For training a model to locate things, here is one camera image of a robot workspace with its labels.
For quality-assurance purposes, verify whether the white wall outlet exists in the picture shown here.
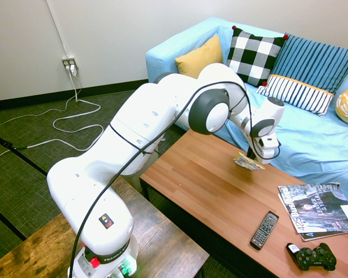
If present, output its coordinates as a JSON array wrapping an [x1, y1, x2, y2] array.
[[61, 57, 76, 70]]

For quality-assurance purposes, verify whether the black remote control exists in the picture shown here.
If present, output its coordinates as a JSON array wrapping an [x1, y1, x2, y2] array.
[[249, 210, 280, 251]]

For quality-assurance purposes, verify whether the small black labelled device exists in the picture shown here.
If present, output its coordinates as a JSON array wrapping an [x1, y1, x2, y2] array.
[[286, 242, 301, 259]]

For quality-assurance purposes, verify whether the navy white striped pillow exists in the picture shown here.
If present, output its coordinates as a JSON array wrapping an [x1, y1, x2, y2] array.
[[255, 74, 335, 118]]

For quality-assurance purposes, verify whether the blue striped pillow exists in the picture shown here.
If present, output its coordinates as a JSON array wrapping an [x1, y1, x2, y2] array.
[[271, 34, 348, 95]]

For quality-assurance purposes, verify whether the yellow baked chip bag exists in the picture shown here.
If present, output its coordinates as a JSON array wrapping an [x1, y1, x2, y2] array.
[[233, 152, 266, 171]]

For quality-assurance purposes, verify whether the magazine with white edge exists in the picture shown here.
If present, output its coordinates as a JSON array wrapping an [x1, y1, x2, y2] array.
[[278, 193, 348, 242]]

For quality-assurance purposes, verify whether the black white checked pillow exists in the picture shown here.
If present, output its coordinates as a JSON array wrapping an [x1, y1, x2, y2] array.
[[225, 25, 289, 87]]

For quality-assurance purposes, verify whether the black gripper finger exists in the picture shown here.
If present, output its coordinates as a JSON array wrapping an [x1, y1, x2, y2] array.
[[246, 146, 259, 161]]

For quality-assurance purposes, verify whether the thin white floor cable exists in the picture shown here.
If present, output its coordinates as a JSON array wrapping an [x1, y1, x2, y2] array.
[[0, 74, 84, 127]]

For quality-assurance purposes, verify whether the plain yellow pillow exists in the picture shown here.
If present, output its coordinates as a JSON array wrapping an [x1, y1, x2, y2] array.
[[175, 34, 224, 79]]

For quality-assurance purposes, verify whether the thick white floor cable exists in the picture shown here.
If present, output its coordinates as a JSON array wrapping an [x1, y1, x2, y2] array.
[[25, 72, 104, 152]]

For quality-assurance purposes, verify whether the black game controller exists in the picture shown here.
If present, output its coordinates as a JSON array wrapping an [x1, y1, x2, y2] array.
[[294, 242, 337, 272]]

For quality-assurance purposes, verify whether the light blue sofa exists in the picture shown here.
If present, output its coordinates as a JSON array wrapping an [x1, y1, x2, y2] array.
[[146, 16, 348, 210]]

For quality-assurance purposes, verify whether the business magazine with dark cover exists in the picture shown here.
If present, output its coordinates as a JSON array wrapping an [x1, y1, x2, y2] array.
[[277, 182, 348, 234]]

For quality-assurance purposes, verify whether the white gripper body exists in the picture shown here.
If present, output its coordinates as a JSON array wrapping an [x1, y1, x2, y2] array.
[[253, 134, 281, 165]]

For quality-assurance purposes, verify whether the white wall conduit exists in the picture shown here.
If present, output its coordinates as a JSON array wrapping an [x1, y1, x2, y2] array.
[[45, 0, 70, 59]]

